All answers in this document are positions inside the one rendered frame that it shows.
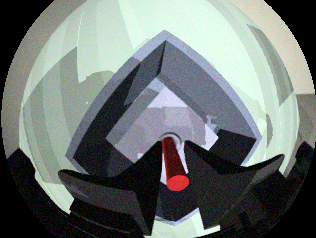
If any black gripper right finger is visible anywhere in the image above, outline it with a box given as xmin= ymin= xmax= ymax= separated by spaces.
xmin=183 ymin=140 xmax=285 ymax=229

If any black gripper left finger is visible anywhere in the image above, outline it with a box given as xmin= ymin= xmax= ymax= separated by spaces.
xmin=57 ymin=140 xmax=163 ymax=236

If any red peg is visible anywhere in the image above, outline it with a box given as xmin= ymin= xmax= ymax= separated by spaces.
xmin=162 ymin=136 xmax=190 ymax=191

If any dark grey open box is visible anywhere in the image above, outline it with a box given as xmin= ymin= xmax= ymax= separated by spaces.
xmin=65 ymin=30 xmax=262 ymax=227

